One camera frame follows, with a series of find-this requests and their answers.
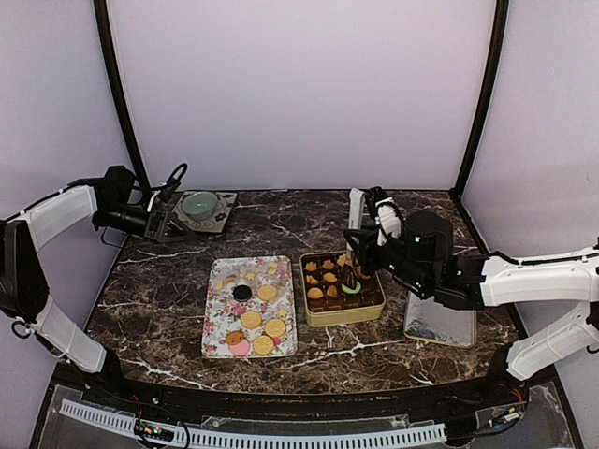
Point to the left black frame post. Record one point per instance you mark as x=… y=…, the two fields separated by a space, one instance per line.
x=102 y=19

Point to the gold cookie tin box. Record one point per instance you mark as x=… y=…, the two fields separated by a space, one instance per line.
x=328 y=300

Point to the brown round cookie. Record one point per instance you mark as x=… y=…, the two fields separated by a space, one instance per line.
x=315 y=293

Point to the metal serving tongs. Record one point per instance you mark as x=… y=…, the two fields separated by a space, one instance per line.
x=357 y=202

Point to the chocolate chip cookie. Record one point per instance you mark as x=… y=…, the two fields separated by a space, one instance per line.
x=235 y=337

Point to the round waffle cookie bottom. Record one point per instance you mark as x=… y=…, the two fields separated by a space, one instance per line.
x=263 y=345

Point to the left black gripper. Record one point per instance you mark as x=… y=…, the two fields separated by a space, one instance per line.
x=156 y=224

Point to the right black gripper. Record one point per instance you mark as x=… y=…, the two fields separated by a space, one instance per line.
x=365 y=253

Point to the round waffle cookie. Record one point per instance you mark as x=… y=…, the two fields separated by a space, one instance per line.
x=263 y=345
x=275 y=328

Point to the pink macaron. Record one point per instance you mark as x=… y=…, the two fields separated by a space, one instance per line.
x=240 y=349

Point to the white cable duct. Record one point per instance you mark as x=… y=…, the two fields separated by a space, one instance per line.
x=218 y=432

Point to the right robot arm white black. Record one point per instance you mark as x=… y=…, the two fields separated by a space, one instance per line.
x=417 y=252

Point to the silver tin lid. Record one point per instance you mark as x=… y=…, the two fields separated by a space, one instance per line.
x=427 y=320

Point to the green macaron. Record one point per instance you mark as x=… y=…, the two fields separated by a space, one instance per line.
x=352 y=287

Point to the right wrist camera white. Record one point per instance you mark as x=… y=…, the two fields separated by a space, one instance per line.
x=385 y=213

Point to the floral square coaster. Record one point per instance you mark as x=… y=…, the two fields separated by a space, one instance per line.
x=216 y=223

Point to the black sandwich cookie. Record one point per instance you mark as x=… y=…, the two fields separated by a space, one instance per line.
x=242 y=293

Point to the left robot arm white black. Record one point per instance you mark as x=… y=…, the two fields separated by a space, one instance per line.
x=46 y=247

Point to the round waffle cookie right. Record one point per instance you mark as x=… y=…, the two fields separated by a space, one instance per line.
x=275 y=328

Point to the green ceramic bowl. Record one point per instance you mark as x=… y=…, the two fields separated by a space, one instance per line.
x=199 y=205

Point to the floral rectangular tray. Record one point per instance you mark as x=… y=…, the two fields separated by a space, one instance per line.
x=223 y=313

